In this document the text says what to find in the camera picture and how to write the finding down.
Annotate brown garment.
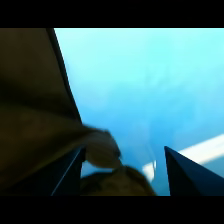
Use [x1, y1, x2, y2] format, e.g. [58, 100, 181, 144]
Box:
[0, 28, 158, 197]

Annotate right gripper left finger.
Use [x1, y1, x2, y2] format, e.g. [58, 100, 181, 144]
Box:
[49, 144, 87, 197]

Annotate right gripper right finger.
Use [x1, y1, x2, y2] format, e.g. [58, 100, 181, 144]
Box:
[164, 145, 224, 197]

